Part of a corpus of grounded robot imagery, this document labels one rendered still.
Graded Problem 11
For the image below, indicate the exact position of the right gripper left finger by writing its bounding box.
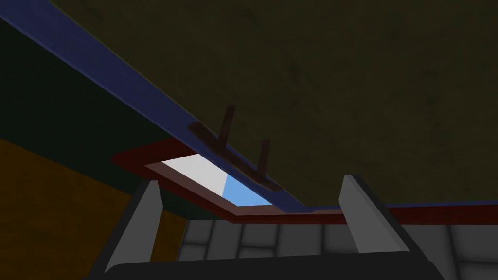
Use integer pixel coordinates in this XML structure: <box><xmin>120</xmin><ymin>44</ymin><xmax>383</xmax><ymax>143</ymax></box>
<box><xmin>91</xmin><ymin>179</ymin><xmax>164</xmax><ymax>275</ymax></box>

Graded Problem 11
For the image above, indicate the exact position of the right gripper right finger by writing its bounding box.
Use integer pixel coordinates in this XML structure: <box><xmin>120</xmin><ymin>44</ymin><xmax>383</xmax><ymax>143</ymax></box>
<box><xmin>338</xmin><ymin>174</ymin><xmax>428</xmax><ymax>261</ymax></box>

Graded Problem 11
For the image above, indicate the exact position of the red-framed window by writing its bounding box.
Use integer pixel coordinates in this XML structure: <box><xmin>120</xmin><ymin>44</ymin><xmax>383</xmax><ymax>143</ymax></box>
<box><xmin>110</xmin><ymin>136</ymin><xmax>498</xmax><ymax>226</ymax></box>

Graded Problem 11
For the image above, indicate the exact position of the olive cupboard door, blue edge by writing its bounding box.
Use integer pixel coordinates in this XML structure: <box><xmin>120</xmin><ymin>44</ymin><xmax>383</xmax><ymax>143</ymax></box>
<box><xmin>0</xmin><ymin>0</ymin><xmax>498</xmax><ymax>214</ymax></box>

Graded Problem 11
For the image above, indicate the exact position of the dark brown bar handle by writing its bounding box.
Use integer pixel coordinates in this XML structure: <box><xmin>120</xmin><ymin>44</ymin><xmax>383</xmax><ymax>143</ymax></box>
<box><xmin>187</xmin><ymin>104</ymin><xmax>283</xmax><ymax>193</ymax></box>

